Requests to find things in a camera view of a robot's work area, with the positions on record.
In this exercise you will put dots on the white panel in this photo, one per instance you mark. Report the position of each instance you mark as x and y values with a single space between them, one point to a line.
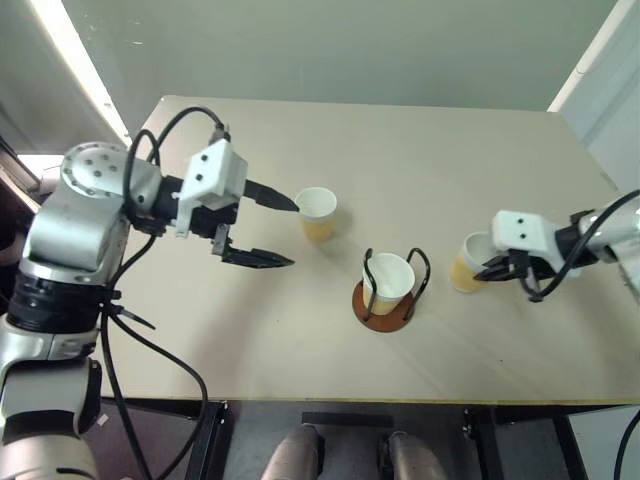
600 65

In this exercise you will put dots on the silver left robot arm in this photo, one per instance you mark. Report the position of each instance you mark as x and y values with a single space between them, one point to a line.
65 235

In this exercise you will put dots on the dark brown furniture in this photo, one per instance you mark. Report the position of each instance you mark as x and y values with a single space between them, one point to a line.
15 200

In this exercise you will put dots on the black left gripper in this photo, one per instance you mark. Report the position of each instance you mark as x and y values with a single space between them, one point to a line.
207 222

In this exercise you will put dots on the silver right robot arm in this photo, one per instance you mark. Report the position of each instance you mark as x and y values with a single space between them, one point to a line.
617 235

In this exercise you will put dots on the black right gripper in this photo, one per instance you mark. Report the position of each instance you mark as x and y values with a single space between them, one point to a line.
524 270

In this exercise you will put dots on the grey rounded shape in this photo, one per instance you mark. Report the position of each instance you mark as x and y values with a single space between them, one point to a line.
412 457
295 455

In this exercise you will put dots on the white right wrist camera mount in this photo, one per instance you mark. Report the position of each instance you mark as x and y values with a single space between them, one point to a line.
525 232

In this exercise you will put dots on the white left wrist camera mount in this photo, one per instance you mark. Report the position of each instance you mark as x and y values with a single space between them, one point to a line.
215 170

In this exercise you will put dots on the yellow white paper cup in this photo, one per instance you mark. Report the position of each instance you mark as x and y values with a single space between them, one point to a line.
392 280
317 212
465 272

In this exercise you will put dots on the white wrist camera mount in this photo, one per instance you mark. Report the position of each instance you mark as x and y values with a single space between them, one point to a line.
215 170
525 232

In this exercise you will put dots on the black metal table frame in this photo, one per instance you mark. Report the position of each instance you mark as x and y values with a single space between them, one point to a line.
212 440

